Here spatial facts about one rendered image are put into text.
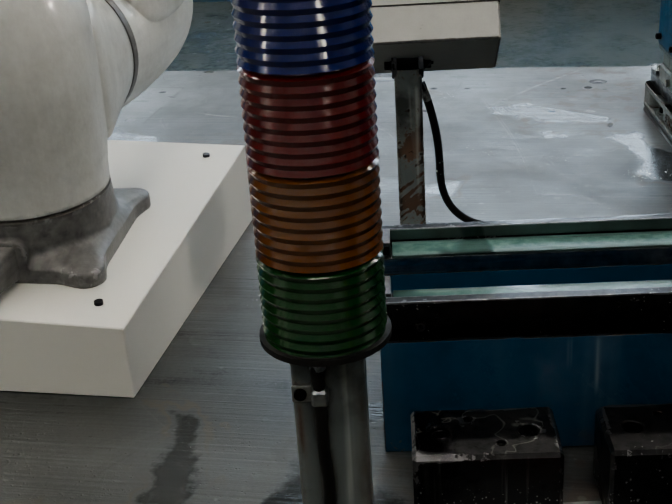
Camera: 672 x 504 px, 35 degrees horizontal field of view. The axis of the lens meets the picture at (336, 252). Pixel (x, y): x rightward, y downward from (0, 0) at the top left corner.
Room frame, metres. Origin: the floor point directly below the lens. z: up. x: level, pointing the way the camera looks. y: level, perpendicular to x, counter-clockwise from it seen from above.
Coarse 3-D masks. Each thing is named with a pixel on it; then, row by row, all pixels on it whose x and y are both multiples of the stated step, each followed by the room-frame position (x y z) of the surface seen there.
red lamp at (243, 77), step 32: (256, 96) 0.44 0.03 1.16; (288, 96) 0.43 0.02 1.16; (320, 96) 0.43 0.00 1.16; (352, 96) 0.44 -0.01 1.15; (256, 128) 0.44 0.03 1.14; (288, 128) 0.43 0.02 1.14; (320, 128) 0.43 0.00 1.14; (352, 128) 0.44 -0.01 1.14; (256, 160) 0.44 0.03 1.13; (288, 160) 0.43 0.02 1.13; (320, 160) 0.43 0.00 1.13; (352, 160) 0.44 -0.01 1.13
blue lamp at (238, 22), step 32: (256, 0) 0.44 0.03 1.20; (288, 0) 0.43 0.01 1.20; (320, 0) 0.43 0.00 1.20; (352, 0) 0.44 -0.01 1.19; (256, 32) 0.44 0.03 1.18; (288, 32) 0.43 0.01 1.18; (320, 32) 0.43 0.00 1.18; (352, 32) 0.44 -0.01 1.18; (256, 64) 0.44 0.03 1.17; (288, 64) 0.43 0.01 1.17; (320, 64) 0.43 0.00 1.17; (352, 64) 0.44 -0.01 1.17
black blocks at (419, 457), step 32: (416, 416) 0.64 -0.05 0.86; (448, 416) 0.64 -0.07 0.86; (480, 416) 0.64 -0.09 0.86; (512, 416) 0.64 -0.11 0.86; (544, 416) 0.63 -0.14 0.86; (608, 416) 0.63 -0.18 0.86; (640, 416) 0.63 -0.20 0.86; (416, 448) 0.61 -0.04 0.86; (448, 448) 0.60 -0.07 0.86; (480, 448) 0.60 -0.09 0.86; (512, 448) 0.60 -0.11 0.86; (544, 448) 0.60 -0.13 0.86; (608, 448) 0.60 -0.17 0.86; (640, 448) 0.59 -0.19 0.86; (416, 480) 0.59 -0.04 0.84; (448, 480) 0.59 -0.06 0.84; (480, 480) 0.59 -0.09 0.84; (512, 480) 0.59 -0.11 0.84; (544, 480) 0.59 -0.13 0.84; (608, 480) 0.59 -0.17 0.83; (640, 480) 0.58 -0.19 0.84
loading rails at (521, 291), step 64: (384, 256) 0.79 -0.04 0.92; (448, 256) 0.79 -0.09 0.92; (512, 256) 0.78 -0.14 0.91; (576, 256) 0.78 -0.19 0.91; (640, 256) 0.78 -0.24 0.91; (448, 320) 0.69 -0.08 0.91; (512, 320) 0.68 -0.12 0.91; (576, 320) 0.68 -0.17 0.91; (640, 320) 0.68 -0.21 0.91; (384, 384) 0.69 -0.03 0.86; (448, 384) 0.69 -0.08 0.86; (512, 384) 0.68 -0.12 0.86; (576, 384) 0.68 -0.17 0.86; (640, 384) 0.68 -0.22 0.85
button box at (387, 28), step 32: (384, 0) 0.99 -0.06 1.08; (416, 0) 0.99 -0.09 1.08; (448, 0) 0.99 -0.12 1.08; (480, 0) 0.99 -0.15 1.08; (384, 32) 0.98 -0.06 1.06; (416, 32) 0.97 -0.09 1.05; (448, 32) 0.97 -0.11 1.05; (480, 32) 0.97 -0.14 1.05; (448, 64) 1.01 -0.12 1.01; (480, 64) 1.01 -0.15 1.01
